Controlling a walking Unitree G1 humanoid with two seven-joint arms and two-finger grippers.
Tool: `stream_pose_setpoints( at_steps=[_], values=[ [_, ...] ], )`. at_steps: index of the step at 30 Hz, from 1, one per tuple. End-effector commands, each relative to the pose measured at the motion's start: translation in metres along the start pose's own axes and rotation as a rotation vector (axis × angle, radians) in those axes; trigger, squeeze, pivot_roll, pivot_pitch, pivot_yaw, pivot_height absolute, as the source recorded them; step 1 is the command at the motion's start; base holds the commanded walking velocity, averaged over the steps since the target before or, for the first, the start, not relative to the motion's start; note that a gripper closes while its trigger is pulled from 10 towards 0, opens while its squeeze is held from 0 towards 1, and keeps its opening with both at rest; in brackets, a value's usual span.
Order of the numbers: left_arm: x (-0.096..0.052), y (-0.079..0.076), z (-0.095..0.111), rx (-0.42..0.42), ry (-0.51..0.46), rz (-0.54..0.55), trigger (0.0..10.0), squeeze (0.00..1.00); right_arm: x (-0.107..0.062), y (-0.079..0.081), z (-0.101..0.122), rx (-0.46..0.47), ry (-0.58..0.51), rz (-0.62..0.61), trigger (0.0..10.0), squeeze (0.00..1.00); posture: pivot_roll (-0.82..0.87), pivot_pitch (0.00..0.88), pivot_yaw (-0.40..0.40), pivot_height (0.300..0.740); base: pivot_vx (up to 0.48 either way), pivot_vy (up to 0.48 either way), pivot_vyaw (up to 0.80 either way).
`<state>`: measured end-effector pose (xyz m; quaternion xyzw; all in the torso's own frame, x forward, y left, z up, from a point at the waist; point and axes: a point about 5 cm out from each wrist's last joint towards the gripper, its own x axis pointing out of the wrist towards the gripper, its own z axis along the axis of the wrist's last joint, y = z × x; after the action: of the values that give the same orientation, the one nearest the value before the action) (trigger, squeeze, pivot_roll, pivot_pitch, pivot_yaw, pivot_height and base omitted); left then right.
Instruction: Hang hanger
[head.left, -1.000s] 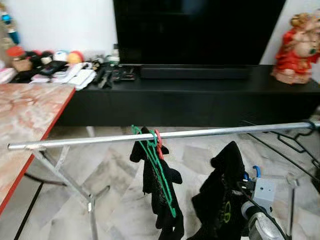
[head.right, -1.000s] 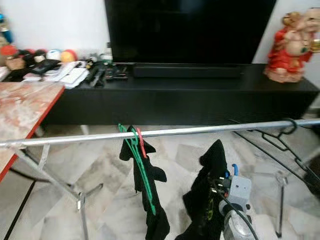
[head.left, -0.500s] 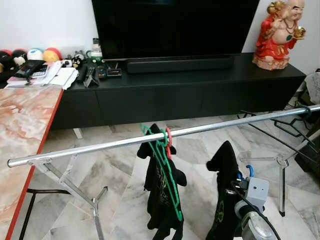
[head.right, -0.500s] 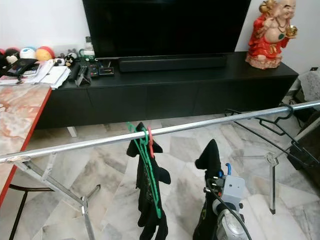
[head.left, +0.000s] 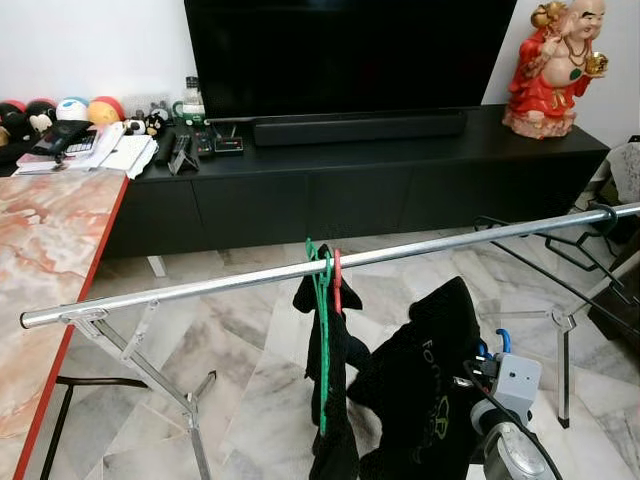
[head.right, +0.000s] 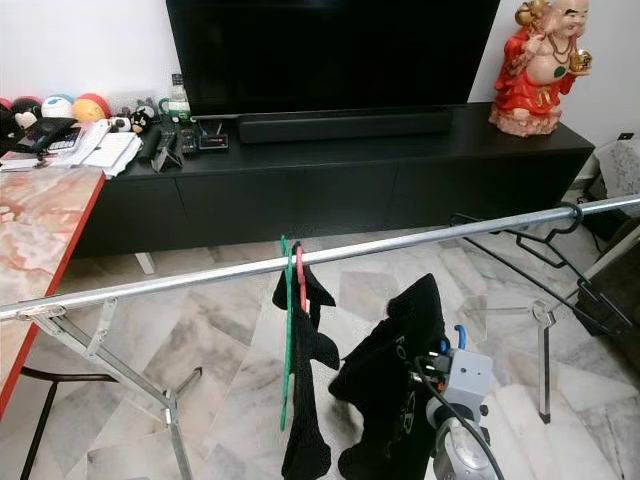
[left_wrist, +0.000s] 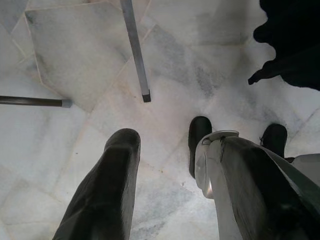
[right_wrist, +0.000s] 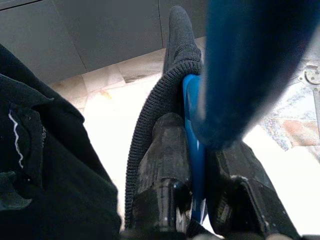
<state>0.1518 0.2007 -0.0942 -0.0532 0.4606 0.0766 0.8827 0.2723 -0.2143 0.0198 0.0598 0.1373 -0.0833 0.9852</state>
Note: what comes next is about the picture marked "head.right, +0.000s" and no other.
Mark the blue hanger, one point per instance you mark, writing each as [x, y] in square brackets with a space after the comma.
[461, 335]

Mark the black t-shirt green logo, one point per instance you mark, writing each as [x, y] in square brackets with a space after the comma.
[390, 390]

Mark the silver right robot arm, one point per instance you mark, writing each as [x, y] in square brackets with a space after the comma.
[460, 455]

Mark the red hanger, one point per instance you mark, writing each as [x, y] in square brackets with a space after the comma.
[301, 280]

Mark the plain black garment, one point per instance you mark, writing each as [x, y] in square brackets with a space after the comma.
[310, 440]

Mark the black TV cabinet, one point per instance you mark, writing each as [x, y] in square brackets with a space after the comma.
[320, 200]

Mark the marble pattern folding table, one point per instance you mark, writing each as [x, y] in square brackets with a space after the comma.
[40, 240]

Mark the black soundbar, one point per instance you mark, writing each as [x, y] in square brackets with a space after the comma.
[345, 125]

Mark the white lace cloth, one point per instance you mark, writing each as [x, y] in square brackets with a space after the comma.
[620, 175]

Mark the silver metal clothes rack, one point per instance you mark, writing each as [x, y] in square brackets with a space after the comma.
[160, 284]

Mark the red laughing Buddha statue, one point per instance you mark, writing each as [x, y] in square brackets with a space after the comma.
[530, 85]

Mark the black red round plush toy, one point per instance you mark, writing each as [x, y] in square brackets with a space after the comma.
[6, 110]
[27, 111]

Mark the black keypad device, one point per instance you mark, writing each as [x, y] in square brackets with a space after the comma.
[48, 136]

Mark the small black digital clock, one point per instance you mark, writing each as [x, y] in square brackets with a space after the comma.
[213, 141]

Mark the black television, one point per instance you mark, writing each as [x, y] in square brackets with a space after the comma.
[330, 50]

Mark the white blue round plush toy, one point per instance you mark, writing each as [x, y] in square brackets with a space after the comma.
[58, 107]

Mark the black remote stand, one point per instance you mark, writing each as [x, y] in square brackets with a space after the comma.
[167, 147]

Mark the white open notebook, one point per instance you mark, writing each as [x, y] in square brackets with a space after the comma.
[112, 152]

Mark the orange red round plush toy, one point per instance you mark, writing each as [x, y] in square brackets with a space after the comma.
[91, 107]

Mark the clear plastic bottle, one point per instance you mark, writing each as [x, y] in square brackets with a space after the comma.
[178, 94]

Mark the black metal table leg frame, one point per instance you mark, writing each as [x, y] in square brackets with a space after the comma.
[70, 376]

